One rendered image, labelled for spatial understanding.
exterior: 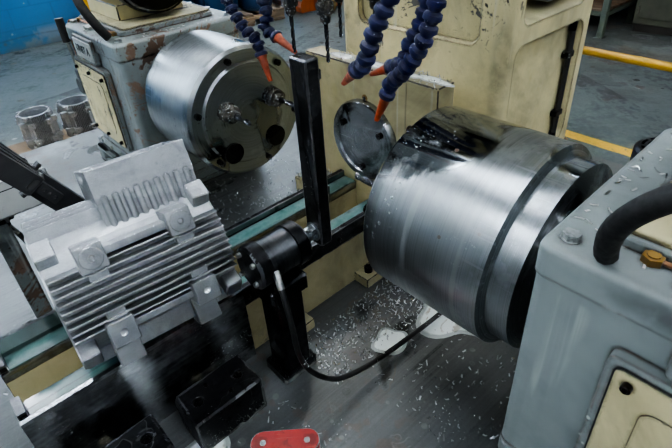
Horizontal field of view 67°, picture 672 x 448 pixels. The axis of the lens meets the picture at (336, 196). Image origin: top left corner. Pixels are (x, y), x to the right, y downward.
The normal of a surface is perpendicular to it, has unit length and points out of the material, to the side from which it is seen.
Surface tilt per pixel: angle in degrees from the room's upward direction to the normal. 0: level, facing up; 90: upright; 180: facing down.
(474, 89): 90
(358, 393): 0
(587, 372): 90
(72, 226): 65
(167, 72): 51
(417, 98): 90
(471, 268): 73
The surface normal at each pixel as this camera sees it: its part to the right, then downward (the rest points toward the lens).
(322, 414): -0.06, -0.84
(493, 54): -0.73, 0.40
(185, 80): -0.58, -0.27
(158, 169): 0.54, 0.04
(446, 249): -0.70, 0.09
